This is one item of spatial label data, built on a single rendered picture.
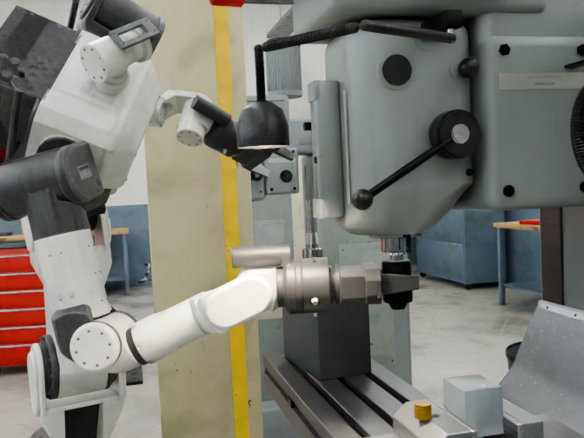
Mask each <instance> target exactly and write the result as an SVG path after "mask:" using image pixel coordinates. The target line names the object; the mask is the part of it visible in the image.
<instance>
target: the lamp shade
mask: <svg viewBox="0 0 584 438"><path fill-rule="evenodd" d="M236 141H237V148H238V149H269V148H281V147H288V146H290V144H289V124H288V121H287V119H286V116H285V114H284V112H283V109H281V108H280V107H279V106H277V105H276V104H274V103H270V102H268V101H255V102H254V103H250V104H249V105H248V106H247V107H245V108H244V109H243V110H241V112H240V115H239V119H238V123H237V126H236Z"/></svg>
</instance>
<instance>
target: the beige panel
mask: <svg viewBox="0 0 584 438"><path fill-rule="evenodd" d="M136 3H137V4H139V5H140V6H142V7H143V8H144V9H146V10H147V11H149V12H150V13H152V14H153V15H155V16H157V17H161V18H162V19H164V21H165V30H164V32H163V35H162V38H161V39H160V41H159V43H158V45H157V46H156V49H155V51H154V53H153V55H152V56H151V58H150V60H151V61H152V63H153V66H154V69H155V72H156V76H157V79H158V82H159V84H160V87H161V90H162V91H161V94H160V95H162V94H163V93H164V92H165V91H167V90H183V91H189V92H195V93H201V94H204V95H205V96H207V97H208V98H209V99H210V101H211V102H212V103H213V104H214V105H216V106H217V107H219V108H221V109H223V110H225V111H227V112H229V113H230V114H231V115H232V119H234V120H236V121H237V122H238V119H239V116H240V112H241V110H243V109H244V108H245V107H247V92H246V74H245V56H244V39H243V21H242V7H228V6H215V5H211V3H209V0H136ZM181 115H182V114H180V113H177V114H175V115H173V116H171V117H169V118H168V119H166V120H165V121H164V124H163V126H162V127H161V128H160V127H154V126H148V128H147V130H146V132H145V135H144V151H145V166H146V181H147V197H148V212H149V241H150V256H151V272H152V287H153V302H154V314H155V313H158V312H162V311H164V310H166V309H169V308H171V307H173V306H175V305H177V304H178V303H180V302H183V301H185V300H187V299H189V298H190V297H192V296H194V295H197V294H199V293H201V292H208V291H210V290H214V289H217V288H219V287H221V286H222V285H224V284H226V283H228V282H231V281H233V280H235V279H236V278H237V277H238V275H239V273H240V271H241V269H242V268H234V269H233V267H232V263H231V262H232V259H231V249H232V247H242V246H254V233H253V215H252V197H251V180H250V171H248V170H246V169H245V168H243V167H242V166H241V164H240V163H239V162H237V161H235V160H233V159H232V157H227V156H225V155H223V154H221V153H219V152H217V151H216V150H214V149H212V148H210V147H209V146H207V145H205V144H204V142H202V144H201V145H199V146H195V147H190V146H187V145H184V144H182V143H180V142H179V141H178V140H177V138H176V132H177V128H178V125H179V122H180V118H181ZM157 377H158V392H159V408H160V423H161V437H162V438H263V425H262V391H261V373H260V356H259V338H258V321H257V316H256V317H254V318H252V319H250V320H248V321H246V322H244V323H242V324H240V325H238V326H236V327H234V328H232V329H230V330H228V331H226V332H224V333H222V334H220V335H219V334H214V335H210V334H206V335H204V336H202V337H200V338H198V339H196V340H194V341H192V342H190V343H188V344H186V345H184V346H182V347H181V348H179V349H178V350H177V351H176V352H174V353H173V354H171V355H168V356H166V357H164V358H162V359H161V360H159V361H157Z"/></svg>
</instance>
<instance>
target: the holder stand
mask: <svg viewBox="0 0 584 438"><path fill-rule="evenodd" d="M282 319H283V338H284V356H285V357H286V358H287V359H289V360H290V361H292V362H293V363H294V364H296V365H297V366H299V367H300V368H302V369H304V370H305V371H307V372H308V373H310V374H311V375H312V376H314V377H315V378H317V379H318V380H320V381H324V380H330V379H335V378H341V377H347V376H352V375H363V374H368V373H371V355H370V334H369V312H368V304H367V303H365V302H352V303H341V304H336V300H335V301H334V303H333V304H330V312H323V313H317V316H314V315H313V313H306V314H305V313H304V314H289V313H288V312H287V311H286V310H285V308H282Z"/></svg>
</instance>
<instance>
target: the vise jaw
mask: <svg viewBox="0 0 584 438"><path fill-rule="evenodd" d="M421 401H428V402H431V403H432V418H431V419H430V420H426V421H421V420H417V419H415V416H414V402H417V401H407V402H405V403H404V404H403V405H402V406H401V408H400V409H399V410H398V411H397V412H396V413H395V414H394V415H393V429H394V433H395V434H396V435H397V436H399V437H400V438H478V431H477V430H476V429H475V428H473V427H472V426H470V425H469V424H467V423H466V422H465V421H464V420H462V419H461V418H459V417H458V416H457V415H455V414H453V413H452V412H450V411H449V410H447V409H446V408H444V407H443V406H442V405H441V404H439V403H438V402H437V401H435V400H433V399H430V400H421Z"/></svg>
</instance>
